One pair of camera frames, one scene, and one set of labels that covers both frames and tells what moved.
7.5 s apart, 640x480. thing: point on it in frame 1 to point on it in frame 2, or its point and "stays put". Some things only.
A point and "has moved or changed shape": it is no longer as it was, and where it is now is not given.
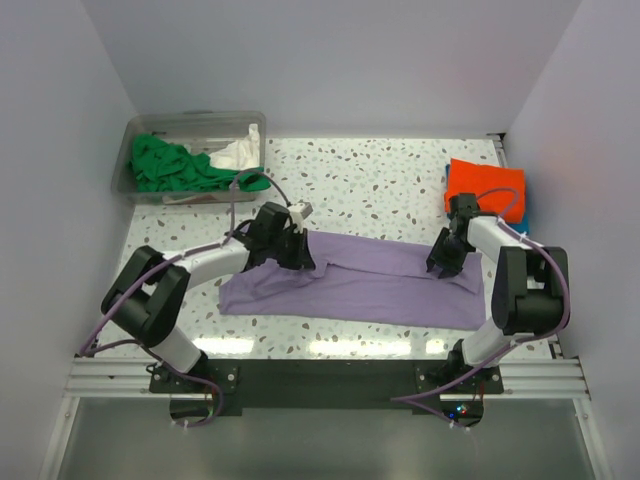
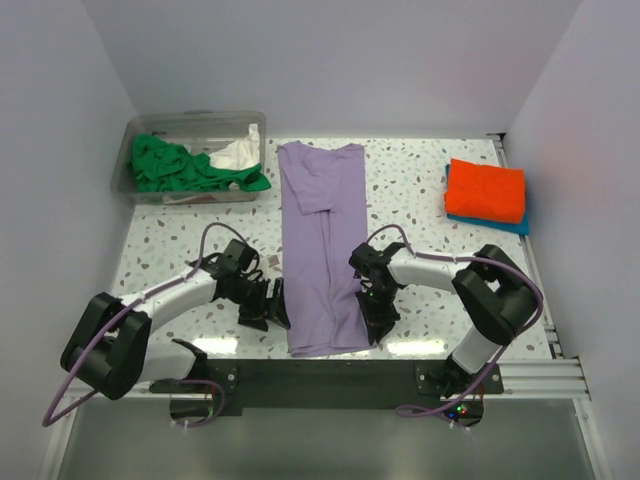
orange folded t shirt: [499, 190] stays put
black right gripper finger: [441, 256] to [375, 321]
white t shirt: [241, 154] stays put
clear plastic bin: [200, 132] stays put
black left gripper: [302, 259] to [265, 308]
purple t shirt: [361, 278] has moved or changed shape
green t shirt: [158, 164] stays put
